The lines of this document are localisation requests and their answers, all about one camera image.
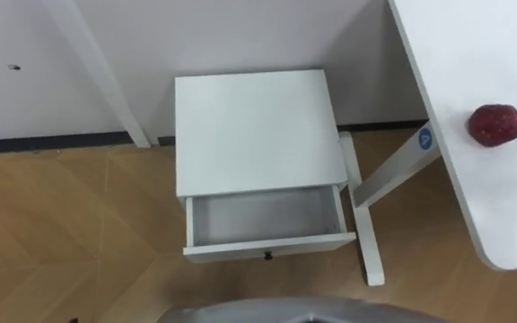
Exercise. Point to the red strawberry soft toy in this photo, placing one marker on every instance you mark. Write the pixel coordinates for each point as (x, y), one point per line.
(495, 125)

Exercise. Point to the white bedside cabinet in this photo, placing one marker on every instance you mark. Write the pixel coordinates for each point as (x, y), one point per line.
(258, 134)

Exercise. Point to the white slanted furniture leg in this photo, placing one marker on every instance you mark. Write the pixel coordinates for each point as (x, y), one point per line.
(101, 72)

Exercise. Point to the open white cabinet drawer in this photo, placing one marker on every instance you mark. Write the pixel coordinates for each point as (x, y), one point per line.
(263, 224)

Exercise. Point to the white desk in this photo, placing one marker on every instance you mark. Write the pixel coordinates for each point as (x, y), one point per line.
(478, 58)

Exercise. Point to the robot body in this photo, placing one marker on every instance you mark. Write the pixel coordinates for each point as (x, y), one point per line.
(294, 311)

